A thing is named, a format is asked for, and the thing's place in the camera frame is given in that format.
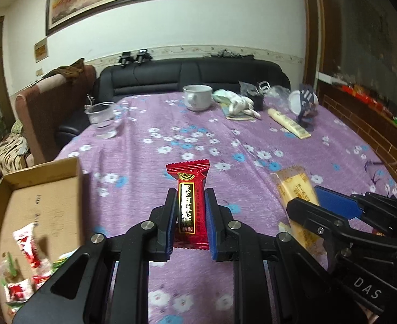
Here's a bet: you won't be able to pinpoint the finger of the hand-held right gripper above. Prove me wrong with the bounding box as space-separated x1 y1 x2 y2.
314 185 397 244
286 197 397 260

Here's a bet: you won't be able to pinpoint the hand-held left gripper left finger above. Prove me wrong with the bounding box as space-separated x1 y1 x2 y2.
12 189 179 324

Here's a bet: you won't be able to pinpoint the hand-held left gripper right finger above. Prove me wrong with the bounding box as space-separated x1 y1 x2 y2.
203 187 364 324

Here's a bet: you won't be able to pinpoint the long beige snack packet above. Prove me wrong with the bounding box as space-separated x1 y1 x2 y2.
269 165 331 274

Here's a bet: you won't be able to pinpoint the cardboard box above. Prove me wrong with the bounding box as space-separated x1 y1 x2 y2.
0 157 91 324

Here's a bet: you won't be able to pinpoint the eyeglasses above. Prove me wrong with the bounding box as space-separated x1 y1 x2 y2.
364 158 397 196

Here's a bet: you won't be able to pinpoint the purple floral tablecloth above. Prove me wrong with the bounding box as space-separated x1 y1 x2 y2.
53 91 397 324

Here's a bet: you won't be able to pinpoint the brown tiled ledge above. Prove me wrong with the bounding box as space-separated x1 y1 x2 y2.
315 71 397 184

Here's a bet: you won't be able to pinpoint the cream tube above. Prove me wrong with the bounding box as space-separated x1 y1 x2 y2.
268 108 312 140

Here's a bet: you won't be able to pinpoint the white plate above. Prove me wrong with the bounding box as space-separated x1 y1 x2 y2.
288 89 319 113

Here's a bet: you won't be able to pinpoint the black phone stand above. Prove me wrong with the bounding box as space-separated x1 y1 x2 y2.
295 84 317 132

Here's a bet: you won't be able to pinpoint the thin booklet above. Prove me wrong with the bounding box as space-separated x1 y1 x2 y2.
220 103 256 121

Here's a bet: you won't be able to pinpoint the clear plastic cup with water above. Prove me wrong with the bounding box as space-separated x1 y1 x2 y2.
84 101 115 139

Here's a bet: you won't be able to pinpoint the empty clear plastic cup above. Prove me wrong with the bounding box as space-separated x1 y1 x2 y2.
264 84 292 103

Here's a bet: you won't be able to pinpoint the small black box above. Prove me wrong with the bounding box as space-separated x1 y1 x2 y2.
241 81 265 111

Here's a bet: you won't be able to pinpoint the white mug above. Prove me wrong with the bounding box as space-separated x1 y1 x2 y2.
183 84 213 112

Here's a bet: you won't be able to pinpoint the white cloth gloves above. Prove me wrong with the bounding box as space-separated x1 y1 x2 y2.
212 89 255 115

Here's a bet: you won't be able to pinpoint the black leather sofa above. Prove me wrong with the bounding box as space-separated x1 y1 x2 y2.
56 57 291 142

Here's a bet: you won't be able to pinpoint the brown armchair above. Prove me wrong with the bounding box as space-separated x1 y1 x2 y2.
15 64 97 166

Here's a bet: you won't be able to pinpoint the patterned blanket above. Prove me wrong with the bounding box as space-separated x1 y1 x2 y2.
0 120 33 176

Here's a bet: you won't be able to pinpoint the brown garment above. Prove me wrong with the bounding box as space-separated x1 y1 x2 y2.
39 58 86 82

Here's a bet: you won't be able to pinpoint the wooden door frame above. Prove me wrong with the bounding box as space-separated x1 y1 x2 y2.
301 0 324 85

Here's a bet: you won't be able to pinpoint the small wall plaque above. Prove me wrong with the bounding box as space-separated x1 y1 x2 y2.
34 37 48 63

